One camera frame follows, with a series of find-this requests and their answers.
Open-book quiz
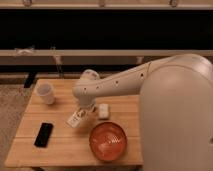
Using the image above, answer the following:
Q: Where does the orange ceramic bowl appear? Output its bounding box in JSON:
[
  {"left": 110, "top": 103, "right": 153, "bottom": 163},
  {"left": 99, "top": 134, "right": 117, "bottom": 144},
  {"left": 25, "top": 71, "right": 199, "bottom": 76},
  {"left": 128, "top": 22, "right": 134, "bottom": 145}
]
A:
[{"left": 89, "top": 122, "right": 128, "bottom": 162}]

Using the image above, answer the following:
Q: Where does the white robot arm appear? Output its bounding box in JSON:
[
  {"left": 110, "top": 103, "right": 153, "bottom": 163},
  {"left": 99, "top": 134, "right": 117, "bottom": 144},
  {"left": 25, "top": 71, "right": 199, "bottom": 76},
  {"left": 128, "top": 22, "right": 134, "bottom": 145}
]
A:
[{"left": 73, "top": 54, "right": 213, "bottom": 171}]

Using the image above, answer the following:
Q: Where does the small white box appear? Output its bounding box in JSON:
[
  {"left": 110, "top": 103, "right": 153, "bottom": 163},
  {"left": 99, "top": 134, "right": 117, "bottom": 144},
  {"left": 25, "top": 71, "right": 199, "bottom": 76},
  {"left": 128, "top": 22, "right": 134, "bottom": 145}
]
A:
[{"left": 98, "top": 103, "right": 110, "bottom": 119}]

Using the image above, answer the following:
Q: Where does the black smartphone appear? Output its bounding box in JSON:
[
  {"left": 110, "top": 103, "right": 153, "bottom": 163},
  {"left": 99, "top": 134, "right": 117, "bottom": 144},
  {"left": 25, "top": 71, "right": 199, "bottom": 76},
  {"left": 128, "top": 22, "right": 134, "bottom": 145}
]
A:
[{"left": 34, "top": 123, "right": 53, "bottom": 147}]

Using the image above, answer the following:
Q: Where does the wooden table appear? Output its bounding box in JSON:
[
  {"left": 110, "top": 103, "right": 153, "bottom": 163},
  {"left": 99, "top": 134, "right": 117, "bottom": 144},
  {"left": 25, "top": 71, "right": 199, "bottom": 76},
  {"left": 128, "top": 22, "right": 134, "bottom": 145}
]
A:
[{"left": 5, "top": 79, "right": 143, "bottom": 167}]

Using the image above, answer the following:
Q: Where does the white plastic cup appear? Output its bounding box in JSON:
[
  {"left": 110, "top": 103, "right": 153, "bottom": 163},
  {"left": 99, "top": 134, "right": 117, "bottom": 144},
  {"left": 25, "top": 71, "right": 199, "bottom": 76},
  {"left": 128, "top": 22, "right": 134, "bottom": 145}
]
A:
[{"left": 36, "top": 83, "right": 55, "bottom": 105}]

